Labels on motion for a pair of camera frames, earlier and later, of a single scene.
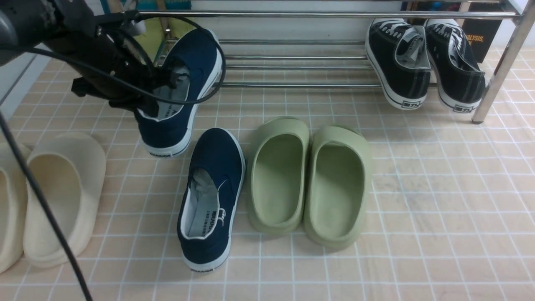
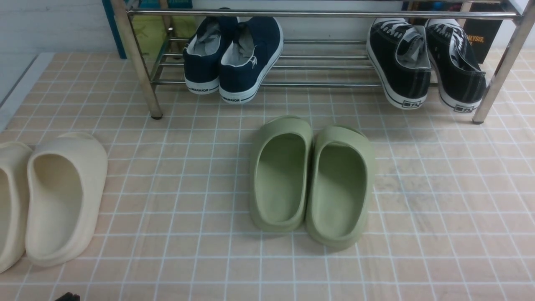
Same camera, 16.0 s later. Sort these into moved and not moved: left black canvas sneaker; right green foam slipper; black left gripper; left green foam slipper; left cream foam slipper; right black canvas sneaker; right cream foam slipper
Moved: black left gripper
Not moved: left black canvas sneaker; right black canvas sneaker; left green foam slipper; left cream foam slipper; right green foam slipper; right cream foam slipper
